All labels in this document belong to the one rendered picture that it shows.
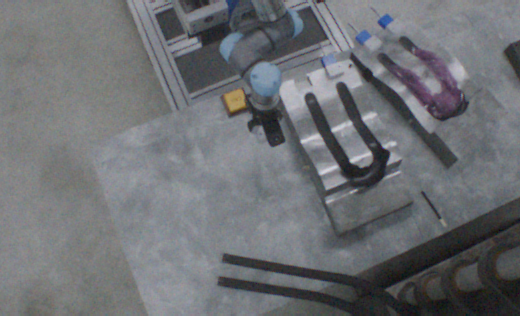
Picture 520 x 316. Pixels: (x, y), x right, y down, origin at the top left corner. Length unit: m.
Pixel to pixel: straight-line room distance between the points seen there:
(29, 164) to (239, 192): 1.31
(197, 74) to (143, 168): 0.84
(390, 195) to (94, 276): 1.41
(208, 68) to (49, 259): 1.11
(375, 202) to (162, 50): 1.28
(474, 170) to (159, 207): 1.03
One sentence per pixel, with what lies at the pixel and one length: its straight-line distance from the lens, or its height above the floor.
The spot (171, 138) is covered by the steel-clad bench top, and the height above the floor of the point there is 0.80.
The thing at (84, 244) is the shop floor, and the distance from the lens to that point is 2.82.
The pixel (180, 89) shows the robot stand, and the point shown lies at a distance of 2.72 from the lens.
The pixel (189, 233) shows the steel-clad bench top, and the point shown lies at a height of 0.80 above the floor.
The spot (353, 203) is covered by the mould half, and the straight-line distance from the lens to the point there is 1.92.
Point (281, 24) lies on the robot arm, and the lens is 1.62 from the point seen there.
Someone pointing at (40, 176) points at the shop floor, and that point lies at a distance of 2.95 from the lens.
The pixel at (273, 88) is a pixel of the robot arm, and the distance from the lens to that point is 1.54.
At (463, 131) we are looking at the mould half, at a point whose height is 0.91.
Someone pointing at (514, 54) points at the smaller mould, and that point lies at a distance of 2.30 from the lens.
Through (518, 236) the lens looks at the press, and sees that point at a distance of 2.16.
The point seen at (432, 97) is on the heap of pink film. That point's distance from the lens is 2.05.
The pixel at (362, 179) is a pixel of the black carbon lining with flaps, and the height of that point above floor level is 0.87.
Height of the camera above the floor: 2.71
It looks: 73 degrees down
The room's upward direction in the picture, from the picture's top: 9 degrees clockwise
